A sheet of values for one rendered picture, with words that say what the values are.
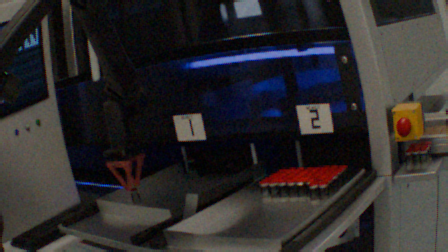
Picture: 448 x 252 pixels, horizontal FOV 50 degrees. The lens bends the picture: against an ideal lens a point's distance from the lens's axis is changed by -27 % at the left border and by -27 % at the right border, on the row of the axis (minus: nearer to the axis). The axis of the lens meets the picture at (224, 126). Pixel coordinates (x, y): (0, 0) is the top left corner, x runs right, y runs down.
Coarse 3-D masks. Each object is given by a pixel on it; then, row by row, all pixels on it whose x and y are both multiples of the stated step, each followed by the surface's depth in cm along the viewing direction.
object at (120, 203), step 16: (160, 176) 158; (176, 176) 163; (208, 176) 157; (224, 176) 154; (240, 176) 141; (256, 176) 146; (128, 192) 148; (144, 192) 152; (160, 192) 150; (176, 192) 148; (192, 192) 145; (208, 192) 133; (112, 208) 135; (128, 208) 131; (144, 208) 128; (160, 208) 124; (176, 208) 124
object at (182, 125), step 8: (176, 120) 150; (184, 120) 149; (192, 120) 147; (200, 120) 146; (176, 128) 151; (184, 128) 150; (200, 128) 147; (184, 136) 150; (192, 136) 149; (200, 136) 147
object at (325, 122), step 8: (328, 104) 124; (304, 112) 129; (320, 112) 126; (328, 112) 125; (304, 120) 129; (320, 120) 127; (328, 120) 125; (304, 128) 130; (320, 128) 127; (328, 128) 126
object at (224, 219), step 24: (240, 192) 127; (192, 216) 116; (216, 216) 121; (240, 216) 120; (264, 216) 117; (288, 216) 113; (312, 216) 101; (168, 240) 109; (192, 240) 105; (216, 240) 102; (240, 240) 98; (264, 240) 95; (288, 240) 95
